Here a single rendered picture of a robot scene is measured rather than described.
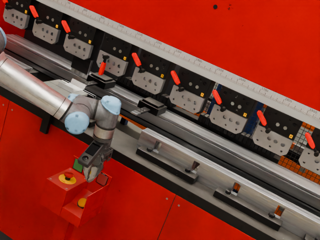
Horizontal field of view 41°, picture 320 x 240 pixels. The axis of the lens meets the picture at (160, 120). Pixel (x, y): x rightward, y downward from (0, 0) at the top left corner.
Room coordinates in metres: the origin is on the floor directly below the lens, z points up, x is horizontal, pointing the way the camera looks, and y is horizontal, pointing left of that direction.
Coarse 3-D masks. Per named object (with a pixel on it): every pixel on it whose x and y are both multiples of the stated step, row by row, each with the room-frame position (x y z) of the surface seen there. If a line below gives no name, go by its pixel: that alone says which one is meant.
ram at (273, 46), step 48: (48, 0) 2.05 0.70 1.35; (96, 0) 1.97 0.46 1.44; (144, 0) 1.89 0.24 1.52; (192, 0) 1.82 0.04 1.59; (240, 0) 1.76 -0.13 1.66; (288, 0) 1.70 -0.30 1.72; (144, 48) 1.87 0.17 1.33; (192, 48) 1.80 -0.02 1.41; (240, 48) 1.74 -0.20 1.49; (288, 48) 1.68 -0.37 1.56; (288, 96) 1.65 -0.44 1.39
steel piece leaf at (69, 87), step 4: (60, 84) 1.92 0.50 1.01; (64, 84) 1.92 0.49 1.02; (68, 84) 1.99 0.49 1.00; (72, 84) 2.01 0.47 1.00; (64, 88) 1.91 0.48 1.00; (68, 88) 1.91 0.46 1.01; (72, 88) 1.90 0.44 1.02; (76, 88) 1.98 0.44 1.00; (80, 88) 2.00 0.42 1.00; (72, 92) 1.91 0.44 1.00
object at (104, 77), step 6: (96, 72) 2.24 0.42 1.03; (90, 78) 2.19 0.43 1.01; (96, 78) 2.18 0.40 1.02; (102, 78) 2.18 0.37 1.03; (108, 78) 2.22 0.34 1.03; (90, 84) 2.10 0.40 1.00; (96, 84) 2.15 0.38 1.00; (102, 84) 2.16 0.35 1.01; (108, 84) 2.18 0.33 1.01; (114, 84) 2.25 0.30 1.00
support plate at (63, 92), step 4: (52, 80) 1.97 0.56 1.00; (56, 80) 1.99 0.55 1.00; (60, 80) 2.01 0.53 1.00; (48, 84) 1.90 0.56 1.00; (52, 84) 1.92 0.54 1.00; (56, 84) 1.93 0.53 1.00; (52, 88) 1.87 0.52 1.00; (56, 88) 1.89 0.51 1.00; (60, 88) 1.91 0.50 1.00; (60, 92) 1.85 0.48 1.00; (64, 92) 1.87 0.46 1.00; (68, 92) 1.89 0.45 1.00; (76, 92) 1.93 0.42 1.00; (80, 92) 1.95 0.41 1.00; (84, 92) 1.97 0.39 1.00; (64, 96) 1.82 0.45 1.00
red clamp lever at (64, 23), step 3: (63, 21) 1.97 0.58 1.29; (63, 24) 1.97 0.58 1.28; (66, 24) 1.97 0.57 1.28; (63, 27) 1.97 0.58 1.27; (66, 27) 1.96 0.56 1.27; (66, 30) 1.96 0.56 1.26; (69, 30) 1.97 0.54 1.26; (69, 33) 1.96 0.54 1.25; (69, 36) 1.95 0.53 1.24; (72, 36) 1.96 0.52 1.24
